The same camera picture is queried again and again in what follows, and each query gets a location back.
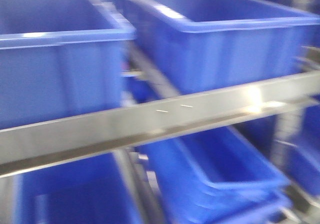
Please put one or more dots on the stainless steel shelf rack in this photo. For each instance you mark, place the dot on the stainless steel shelf rack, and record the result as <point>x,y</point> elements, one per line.
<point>49,143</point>

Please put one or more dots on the blue bin right upper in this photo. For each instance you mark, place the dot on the blue bin right upper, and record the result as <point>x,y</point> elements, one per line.
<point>209,44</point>

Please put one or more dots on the blue bin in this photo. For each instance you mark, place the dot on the blue bin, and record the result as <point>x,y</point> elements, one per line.
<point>90,190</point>
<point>60,58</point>
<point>209,44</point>
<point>209,175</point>

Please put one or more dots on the blue bin lower right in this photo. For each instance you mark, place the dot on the blue bin lower right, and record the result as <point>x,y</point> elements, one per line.
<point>209,175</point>

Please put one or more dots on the blue bin left upper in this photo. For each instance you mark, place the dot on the blue bin left upper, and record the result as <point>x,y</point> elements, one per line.
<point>60,58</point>

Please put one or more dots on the blue bin lower left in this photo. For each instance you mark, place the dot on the blue bin lower left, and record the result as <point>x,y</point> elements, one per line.
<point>90,190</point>

